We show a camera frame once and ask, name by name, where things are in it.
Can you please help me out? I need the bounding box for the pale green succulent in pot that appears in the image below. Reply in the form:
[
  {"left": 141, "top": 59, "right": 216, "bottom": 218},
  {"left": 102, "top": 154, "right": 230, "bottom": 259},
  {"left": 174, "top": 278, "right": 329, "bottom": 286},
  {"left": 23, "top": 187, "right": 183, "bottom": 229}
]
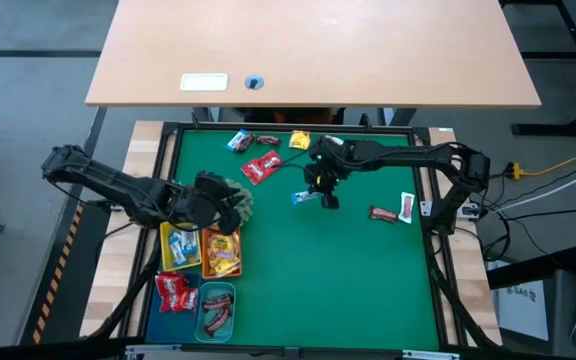
[{"left": 225, "top": 178, "right": 256, "bottom": 225}]

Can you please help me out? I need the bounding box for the yellow extension cord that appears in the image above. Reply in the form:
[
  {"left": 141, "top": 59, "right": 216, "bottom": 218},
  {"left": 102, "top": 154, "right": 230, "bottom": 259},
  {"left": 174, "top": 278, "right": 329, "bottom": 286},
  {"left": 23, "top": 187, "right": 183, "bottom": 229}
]
[{"left": 505, "top": 154, "right": 576, "bottom": 181}]

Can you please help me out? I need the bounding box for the black desk leg frame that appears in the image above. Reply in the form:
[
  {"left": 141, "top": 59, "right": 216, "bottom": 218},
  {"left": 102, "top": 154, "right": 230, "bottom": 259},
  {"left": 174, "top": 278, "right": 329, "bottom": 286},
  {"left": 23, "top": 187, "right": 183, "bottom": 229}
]
[{"left": 500, "top": 0, "right": 576, "bottom": 137}]

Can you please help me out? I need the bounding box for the black hazard striped floor mat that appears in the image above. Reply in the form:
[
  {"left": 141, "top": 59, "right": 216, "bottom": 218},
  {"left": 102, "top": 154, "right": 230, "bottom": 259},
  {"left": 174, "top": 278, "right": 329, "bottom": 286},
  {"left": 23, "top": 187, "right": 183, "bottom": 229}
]
[{"left": 17, "top": 199, "right": 112, "bottom": 346}]

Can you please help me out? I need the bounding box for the light brown wooden desk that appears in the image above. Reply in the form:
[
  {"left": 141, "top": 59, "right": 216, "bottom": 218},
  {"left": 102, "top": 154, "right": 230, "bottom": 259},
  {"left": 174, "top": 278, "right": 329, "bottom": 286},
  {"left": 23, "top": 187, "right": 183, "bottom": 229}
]
[{"left": 84, "top": 0, "right": 543, "bottom": 110}]

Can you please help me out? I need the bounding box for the red Skittles packet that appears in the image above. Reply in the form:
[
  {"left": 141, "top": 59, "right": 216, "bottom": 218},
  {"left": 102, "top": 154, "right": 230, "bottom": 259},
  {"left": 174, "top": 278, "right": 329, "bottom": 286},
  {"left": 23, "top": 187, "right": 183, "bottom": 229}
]
[
  {"left": 159, "top": 289, "right": 185, "bottom": 314},
  {"left": 180, "top": 288, "right": 200, "bottom": 312},
  {"left": 240, "top": 158, "right": 268, "bottom": 187},
  {"left": 170, "top": 272, "right": 194, "bottom": 294},
  {"left": 258, "top": 149, "right": 286, "bottom": 176},
  {"left": 154, "top": 272, "right": 179, "bottom": 296}
]

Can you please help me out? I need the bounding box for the white cable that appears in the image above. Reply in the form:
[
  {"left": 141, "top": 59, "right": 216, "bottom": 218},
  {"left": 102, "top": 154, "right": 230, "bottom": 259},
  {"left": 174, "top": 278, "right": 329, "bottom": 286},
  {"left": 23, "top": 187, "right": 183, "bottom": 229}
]
[{"left": 495, "top": 164, "right": 576, "bottom": 211}]

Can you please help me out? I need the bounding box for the blue plastic tray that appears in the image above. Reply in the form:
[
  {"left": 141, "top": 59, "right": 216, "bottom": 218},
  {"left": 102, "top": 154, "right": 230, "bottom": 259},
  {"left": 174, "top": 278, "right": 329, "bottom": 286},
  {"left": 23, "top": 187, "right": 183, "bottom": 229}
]
[{"left": 145, "top": 272, "right": 204, "bottom": 344}]

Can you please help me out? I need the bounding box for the black side desk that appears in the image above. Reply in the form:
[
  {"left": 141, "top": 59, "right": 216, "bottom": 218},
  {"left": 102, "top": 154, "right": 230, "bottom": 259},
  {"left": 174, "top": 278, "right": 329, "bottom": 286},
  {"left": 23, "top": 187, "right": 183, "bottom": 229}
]
[{"left": 487, "top": 247, "right": 576, "bottom": 291}]

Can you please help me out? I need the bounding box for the silver metal bracket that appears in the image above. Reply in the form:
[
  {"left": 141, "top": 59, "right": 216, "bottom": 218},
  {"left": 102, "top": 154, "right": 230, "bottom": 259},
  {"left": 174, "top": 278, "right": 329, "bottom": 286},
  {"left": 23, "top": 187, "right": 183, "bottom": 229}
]
[
  {"left": 401, "top": 349, "right": 462, "bottom": 360},
  {"left": 125, "top": 343, "right": 184, "bottom": 359}
]

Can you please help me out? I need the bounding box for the white labelled box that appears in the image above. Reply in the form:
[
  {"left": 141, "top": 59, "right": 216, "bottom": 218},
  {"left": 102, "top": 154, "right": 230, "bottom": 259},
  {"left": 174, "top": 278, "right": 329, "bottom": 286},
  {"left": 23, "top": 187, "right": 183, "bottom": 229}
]
[{"left": 496, "top": 278, "right": 552, "bottom": 342}]

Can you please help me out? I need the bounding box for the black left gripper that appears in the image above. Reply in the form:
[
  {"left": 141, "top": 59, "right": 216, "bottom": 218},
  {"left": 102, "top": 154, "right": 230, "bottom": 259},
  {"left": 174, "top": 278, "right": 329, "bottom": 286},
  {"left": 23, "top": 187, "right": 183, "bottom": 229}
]
[{"left": 174, "top": 171, "right": 245, "bottom": 237}]

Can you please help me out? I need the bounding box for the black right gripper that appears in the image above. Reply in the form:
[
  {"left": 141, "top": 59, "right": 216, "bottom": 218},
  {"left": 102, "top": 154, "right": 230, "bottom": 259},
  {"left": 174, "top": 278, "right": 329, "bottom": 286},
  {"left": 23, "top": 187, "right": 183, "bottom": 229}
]
[{"left": 308, "top": 135, "right": 357, "bottom": 211}]

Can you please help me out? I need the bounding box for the white rectangular desk plate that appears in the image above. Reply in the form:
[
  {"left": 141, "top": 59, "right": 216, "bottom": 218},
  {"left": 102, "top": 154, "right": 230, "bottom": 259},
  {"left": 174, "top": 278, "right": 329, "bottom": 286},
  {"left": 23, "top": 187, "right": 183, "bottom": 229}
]
[{"left": 179, "top": 72, "right": 230, "bottom": 93}]

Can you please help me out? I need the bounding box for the orange plastic basket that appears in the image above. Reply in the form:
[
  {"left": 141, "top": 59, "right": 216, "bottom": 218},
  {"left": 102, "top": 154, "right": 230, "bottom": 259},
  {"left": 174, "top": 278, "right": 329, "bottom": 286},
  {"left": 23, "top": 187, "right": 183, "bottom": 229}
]
[{"left": 200, "top": 224, "right": 243, "bottom": 280}]

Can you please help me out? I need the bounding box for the dark brown candy wrapper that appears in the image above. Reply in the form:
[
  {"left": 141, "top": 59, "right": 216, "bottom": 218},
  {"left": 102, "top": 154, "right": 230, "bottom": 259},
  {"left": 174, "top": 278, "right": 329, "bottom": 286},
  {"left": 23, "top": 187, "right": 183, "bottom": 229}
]
[{"left": 236, "top": 132, "right": 257, "bottom": 154}]

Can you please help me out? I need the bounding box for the black frame strut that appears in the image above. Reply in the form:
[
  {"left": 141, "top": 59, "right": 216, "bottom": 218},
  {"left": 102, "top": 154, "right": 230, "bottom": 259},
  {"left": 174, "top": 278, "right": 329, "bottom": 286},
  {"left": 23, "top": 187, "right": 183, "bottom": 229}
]
[
  {"left": 87, "top": 249, "right": 162, "bottom": 340},
  {"left": 430, "top": 259, "right": 499, "bottom": 349}
]

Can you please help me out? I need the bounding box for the yellow plastic basket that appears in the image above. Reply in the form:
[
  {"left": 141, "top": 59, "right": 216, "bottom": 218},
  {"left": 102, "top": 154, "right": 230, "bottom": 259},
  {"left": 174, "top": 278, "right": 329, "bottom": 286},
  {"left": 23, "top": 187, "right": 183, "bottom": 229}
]
[{"left": 159, "top": 221, "right": 203, "bottom": 273}]

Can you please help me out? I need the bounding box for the clear teal plastic tray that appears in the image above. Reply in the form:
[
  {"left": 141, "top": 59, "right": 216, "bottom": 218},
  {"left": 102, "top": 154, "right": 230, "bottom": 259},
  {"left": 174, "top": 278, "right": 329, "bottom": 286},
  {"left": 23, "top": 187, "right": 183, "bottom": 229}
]
[{"left": 194, "top": 281, "right": 238, "bottom": 345}]

